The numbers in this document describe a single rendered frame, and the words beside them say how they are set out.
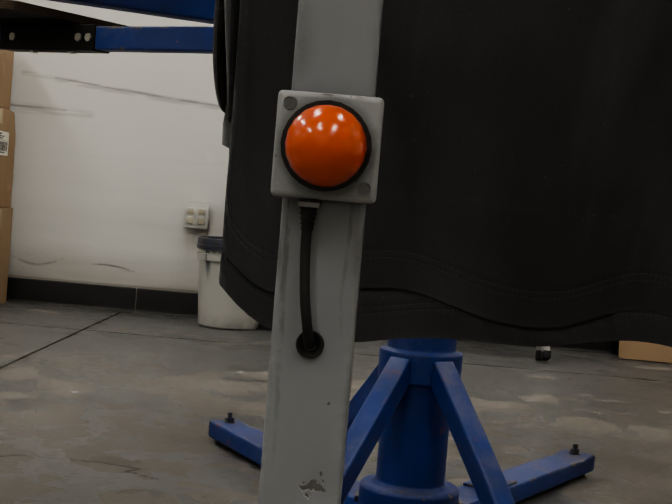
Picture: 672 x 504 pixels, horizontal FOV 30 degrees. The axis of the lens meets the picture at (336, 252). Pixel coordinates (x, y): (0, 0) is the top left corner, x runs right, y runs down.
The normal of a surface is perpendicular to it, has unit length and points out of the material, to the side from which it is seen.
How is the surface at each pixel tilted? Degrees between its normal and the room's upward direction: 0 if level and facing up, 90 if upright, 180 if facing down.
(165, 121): 90
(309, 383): 90
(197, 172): 90
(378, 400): 43
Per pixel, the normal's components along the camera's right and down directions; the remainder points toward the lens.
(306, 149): -0.53, 0.17
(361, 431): -0.30, -0.73
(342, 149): 0.43, 0.25
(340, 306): -0.04, 0.05
